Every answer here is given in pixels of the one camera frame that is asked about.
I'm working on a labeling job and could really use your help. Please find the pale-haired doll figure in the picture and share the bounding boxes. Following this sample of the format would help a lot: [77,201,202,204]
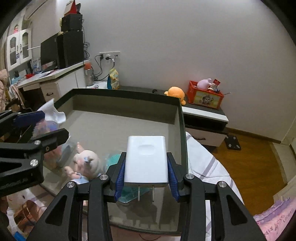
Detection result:
[64,142,104,185]

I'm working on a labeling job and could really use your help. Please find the teal round case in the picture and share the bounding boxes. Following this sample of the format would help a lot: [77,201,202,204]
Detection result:
[105,151,151,204]

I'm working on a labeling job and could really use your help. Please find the rose gold cup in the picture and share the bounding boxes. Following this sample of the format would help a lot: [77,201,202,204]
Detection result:
[14,200,44,233]

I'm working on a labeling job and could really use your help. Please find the blue highlighter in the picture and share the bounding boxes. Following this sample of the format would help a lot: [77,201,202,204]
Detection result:
[14,232,26,241]

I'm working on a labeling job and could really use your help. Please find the clear plastic package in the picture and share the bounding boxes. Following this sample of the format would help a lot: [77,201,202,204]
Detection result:
[31,98,74,169]

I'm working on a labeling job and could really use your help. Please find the pink bedding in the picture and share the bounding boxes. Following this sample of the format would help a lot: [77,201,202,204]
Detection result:
[253,198,295,240]

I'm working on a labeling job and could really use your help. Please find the pink jacket on chair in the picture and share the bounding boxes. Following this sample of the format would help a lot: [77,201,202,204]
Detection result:
[0,69,8,112]

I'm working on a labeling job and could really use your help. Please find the white desk with drawers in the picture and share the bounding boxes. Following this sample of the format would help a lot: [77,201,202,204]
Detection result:
[17,62,86,101]

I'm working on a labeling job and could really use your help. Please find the white glass-door cabinet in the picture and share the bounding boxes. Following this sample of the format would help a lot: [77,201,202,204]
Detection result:
[6,29,32,71]

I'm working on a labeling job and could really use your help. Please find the black floor scale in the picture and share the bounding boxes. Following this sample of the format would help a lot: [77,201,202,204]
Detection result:
[224,135,241,151]

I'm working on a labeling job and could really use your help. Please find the black computer monitor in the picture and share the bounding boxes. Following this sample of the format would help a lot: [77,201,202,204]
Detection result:
[41,34,59,70]

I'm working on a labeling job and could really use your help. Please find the orange-cap water bottle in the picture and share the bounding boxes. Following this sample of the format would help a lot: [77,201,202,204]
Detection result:
[84,62,93,86]

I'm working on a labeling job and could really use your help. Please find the pink doll on cabinet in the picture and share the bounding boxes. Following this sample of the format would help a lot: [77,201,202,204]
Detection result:
[13,24,19,34]

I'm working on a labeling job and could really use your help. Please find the black computer tower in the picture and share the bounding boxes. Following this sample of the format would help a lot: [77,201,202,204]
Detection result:
[56,31,84,69]

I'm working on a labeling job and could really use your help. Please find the small white bedside cabinet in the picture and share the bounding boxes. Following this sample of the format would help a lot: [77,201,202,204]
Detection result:
[86,81,107,89]

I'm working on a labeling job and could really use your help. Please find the low black white bench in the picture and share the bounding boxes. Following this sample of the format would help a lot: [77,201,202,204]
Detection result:
[113,86,228,149]

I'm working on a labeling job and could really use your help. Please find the yellow blue snack bag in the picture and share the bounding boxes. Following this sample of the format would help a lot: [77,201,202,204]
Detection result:
[107,68,120,89]

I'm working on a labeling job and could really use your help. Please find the pink box with black rim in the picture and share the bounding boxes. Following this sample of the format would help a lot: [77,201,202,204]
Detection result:
[54,88,187,235]

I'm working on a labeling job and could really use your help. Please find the black speaker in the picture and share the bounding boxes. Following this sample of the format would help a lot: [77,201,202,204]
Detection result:
[61,14,82,32]

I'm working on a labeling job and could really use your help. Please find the red toy crate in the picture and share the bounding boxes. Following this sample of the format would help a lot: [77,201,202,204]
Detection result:
[187,80,224,109]

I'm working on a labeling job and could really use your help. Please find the red desk calendar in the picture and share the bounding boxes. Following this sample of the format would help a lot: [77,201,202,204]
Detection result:
[64,0,81,16]

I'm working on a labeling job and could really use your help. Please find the pink plush toy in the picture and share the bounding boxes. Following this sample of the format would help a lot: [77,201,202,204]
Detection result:
[197,78,212,90]

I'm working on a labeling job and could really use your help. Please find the orange octopus plush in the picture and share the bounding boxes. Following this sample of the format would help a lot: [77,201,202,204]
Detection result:
[164,86,186,105]

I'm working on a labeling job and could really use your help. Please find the white wall socket strip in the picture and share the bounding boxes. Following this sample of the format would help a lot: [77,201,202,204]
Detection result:
[99,51,120,61]

